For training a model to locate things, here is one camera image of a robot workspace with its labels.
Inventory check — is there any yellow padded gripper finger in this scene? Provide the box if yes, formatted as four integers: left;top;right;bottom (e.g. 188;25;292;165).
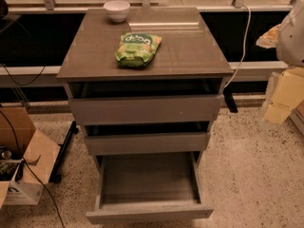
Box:
256;24;280;48

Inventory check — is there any green rice chip bag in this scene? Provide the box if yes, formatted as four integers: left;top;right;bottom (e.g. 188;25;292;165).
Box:
115;32;162;68

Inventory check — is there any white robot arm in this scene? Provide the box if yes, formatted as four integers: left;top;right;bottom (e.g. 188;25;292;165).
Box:
256;0;304;67

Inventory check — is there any grey top drawer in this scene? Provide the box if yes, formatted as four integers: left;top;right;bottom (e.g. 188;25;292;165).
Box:
69;79;222;125

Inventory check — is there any grey drawer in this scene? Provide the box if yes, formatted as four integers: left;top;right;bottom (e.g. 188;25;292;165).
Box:
86;152;213;224
85;122;210;155
69;79;222;125

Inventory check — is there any grey middle drawer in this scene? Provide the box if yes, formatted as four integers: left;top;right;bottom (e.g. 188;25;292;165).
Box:
85;122;210;155

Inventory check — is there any grey drawer cabinet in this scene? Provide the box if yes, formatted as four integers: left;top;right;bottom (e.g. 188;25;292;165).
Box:
57;8;232;224

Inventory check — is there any grey bottom drawer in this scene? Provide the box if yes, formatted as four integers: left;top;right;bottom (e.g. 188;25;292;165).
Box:
86;152;213;224

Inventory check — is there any cardboard box at right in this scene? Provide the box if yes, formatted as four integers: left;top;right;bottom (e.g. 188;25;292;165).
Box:
290;101;304;135

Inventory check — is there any white ceramic bowl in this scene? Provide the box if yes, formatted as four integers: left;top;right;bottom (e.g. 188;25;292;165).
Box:
104;0;130;22

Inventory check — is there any black metal stand leg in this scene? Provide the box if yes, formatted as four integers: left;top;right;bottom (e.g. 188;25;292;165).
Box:
49;121;79;183

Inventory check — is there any open cardboard box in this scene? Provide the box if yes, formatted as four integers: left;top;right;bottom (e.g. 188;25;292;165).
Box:
0;107;60;208

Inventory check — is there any black cable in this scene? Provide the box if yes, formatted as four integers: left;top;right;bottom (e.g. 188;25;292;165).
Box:
0;63;66;228

